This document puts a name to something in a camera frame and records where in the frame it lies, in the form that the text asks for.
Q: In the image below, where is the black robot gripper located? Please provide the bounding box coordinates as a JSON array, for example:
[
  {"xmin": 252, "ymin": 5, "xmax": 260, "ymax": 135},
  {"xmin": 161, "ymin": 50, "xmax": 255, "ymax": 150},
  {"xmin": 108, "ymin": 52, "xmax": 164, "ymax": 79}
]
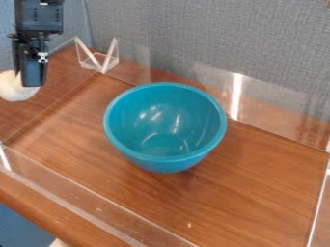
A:
[{"xmin": 9, "ymin": 0, "xmax": 64, "ymax": 87}]

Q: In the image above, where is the brown white plush mushroom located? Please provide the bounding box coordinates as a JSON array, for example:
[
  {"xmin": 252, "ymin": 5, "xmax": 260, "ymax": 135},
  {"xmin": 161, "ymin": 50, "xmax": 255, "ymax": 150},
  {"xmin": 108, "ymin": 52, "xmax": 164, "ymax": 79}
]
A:
[{"xmin": 0, "ymin": 70, "xmax": 40, "ymax": 102}]

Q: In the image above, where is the blue plastic bowl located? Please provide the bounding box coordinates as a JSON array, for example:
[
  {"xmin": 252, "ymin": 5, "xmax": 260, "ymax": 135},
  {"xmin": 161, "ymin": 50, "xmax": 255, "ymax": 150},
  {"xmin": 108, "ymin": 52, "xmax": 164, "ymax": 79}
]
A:
[{"xmin": 103, "ymin": 82, "xmax": 227, "ymax": 174}]

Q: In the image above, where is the clear acrylic front barrier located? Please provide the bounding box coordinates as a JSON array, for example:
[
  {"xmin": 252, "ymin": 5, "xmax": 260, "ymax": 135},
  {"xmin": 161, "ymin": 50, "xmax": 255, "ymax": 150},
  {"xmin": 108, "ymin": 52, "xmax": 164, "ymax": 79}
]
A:
[{"xmin": 0, "ymin": 142, "xmax": 199, "ymax": 247}]

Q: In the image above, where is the clear acrylic barrier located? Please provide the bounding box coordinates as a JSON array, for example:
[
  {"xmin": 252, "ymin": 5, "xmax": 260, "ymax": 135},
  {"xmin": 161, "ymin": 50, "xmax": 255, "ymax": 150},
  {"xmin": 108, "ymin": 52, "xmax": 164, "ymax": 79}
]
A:
[
  {"xmin": 0, "ymin": 142, "xmax": 199, "ymax": 247},
  {"xmin": 105, "ymin": 41, "xmax": 330, "ymax": 153}
]

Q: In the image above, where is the clear acrylic back barrier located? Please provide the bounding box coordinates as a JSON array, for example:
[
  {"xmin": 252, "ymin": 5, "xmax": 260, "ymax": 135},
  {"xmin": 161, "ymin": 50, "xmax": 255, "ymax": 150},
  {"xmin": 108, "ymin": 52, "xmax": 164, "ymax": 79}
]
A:
[{"xmin": 105, "ymin": 41, "xmax": 330, "ymax": 153}]

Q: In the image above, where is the clear acrylic corner bracket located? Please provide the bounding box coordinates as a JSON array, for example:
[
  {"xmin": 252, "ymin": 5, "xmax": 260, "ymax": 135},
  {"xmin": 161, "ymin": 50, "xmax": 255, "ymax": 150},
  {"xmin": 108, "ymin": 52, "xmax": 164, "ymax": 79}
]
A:
[{"xmin": 75, "ymin": 37, "xmax": 120, "ymax": 74}]

